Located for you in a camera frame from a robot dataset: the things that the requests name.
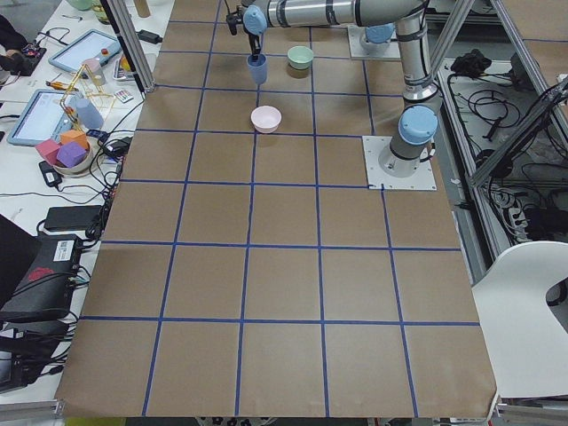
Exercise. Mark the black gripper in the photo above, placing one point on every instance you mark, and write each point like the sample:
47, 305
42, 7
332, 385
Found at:
254, 42

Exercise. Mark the blue plastic cup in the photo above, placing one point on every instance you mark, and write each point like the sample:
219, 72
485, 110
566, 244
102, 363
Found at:
257, 66

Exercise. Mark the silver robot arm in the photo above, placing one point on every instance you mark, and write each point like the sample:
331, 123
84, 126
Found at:
418, 122

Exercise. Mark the mint green bowl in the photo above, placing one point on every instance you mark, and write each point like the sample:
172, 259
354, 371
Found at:
300, 57

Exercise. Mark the pink bowl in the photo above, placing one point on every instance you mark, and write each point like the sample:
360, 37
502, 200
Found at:
266, 119

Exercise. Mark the blue tablet far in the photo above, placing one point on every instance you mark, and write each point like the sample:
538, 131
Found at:
93, 44

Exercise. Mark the blue tablet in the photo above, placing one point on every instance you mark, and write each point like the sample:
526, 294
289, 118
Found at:
42, 118
93, 44

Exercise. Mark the light blue cylinder block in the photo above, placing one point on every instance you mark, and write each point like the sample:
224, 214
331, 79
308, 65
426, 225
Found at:
88, 114

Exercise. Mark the bowl of foam blocks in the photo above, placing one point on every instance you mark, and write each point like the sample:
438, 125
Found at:
70, 155

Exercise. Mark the blue tablet near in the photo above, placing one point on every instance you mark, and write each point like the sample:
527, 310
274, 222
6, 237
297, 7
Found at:
42, 118

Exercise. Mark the black power adapter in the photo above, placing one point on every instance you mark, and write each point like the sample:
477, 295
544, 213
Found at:
72, 218

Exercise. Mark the black electronics box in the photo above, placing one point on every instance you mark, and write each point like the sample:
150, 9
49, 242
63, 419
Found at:
46, 289

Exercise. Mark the white chair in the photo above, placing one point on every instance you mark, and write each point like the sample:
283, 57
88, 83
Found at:
526, 343

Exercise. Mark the aluminium frame post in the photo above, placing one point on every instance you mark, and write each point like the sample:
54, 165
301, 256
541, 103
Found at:
124, 29

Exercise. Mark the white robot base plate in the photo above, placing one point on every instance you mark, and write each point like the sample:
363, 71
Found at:
385, 171

